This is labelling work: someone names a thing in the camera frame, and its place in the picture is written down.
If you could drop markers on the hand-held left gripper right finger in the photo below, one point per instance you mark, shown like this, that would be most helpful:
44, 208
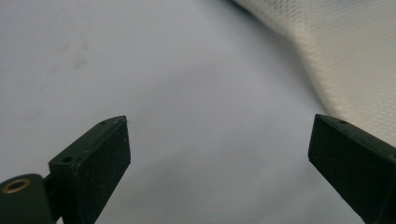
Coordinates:
351, 161

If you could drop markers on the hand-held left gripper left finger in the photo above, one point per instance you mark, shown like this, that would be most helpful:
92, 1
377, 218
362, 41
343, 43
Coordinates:
93, 168

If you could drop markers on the white mesh cloth with drawing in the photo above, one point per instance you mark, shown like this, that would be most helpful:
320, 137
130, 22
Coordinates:
348, 49

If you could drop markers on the pale blue table mat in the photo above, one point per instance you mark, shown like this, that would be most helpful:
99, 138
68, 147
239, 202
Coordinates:
186, 93

